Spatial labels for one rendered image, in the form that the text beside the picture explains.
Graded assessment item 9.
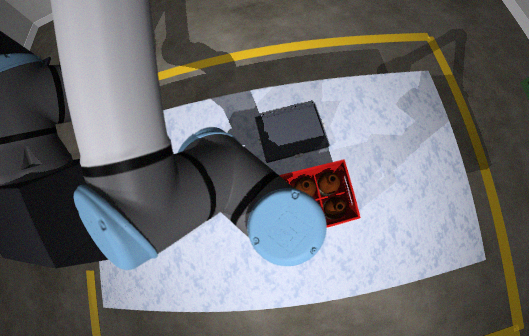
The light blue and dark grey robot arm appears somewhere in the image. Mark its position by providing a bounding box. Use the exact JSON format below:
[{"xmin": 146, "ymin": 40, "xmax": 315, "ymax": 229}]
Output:
[{"xmin": 0, "ymin": 0, "xmax": 327, "ymax": 270}]

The red crate with dividers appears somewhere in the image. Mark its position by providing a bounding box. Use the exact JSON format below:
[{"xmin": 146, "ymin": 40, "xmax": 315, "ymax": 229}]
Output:
[{"xmin": 279, "ymin": 159, "xmax": 360, "ymax": 228}]

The orange-brown bottle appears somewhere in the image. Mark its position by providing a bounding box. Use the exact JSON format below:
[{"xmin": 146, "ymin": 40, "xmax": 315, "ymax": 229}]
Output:
[
  {"xmin": 317, "ymin": 172, "xmax": 340, "ymax": 196},
  {"xmin": 294, "ymin": 177, "xmax": 316, "ymax": 197}
]

